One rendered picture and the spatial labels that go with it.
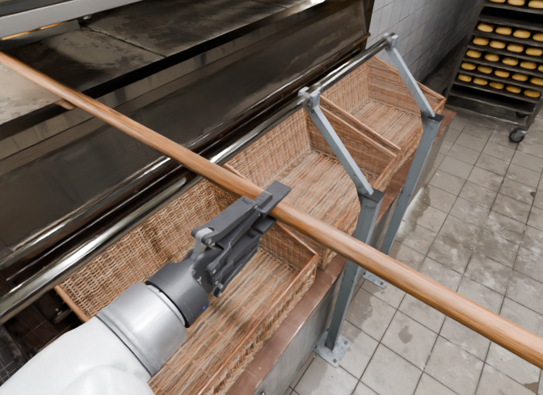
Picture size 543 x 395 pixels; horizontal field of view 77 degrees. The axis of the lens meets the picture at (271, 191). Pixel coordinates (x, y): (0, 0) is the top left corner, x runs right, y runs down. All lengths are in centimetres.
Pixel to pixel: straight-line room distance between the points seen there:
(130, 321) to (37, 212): 60
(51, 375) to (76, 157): 64
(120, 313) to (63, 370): 6
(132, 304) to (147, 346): 4
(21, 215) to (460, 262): 197
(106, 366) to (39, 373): 5
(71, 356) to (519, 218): 247
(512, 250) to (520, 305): 36
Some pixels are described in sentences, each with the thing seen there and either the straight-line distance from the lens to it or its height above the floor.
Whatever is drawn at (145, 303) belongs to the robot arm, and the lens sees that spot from 40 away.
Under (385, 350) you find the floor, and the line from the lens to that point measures 175.
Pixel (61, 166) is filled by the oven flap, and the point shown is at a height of 105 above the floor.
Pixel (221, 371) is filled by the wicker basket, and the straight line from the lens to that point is 90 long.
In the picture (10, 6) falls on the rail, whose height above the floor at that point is 142.
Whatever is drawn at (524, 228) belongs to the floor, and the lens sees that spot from 255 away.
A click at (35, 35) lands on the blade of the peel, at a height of 119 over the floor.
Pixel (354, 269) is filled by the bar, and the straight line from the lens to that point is 114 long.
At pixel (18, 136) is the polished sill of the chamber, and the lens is 86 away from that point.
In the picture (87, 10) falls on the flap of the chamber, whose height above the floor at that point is 140.
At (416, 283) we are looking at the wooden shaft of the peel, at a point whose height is 120.
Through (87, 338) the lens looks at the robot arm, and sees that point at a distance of 39.
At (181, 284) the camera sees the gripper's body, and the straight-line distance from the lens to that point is 41.
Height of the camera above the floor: 156
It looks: 44 degrees down
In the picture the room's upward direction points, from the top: straight up
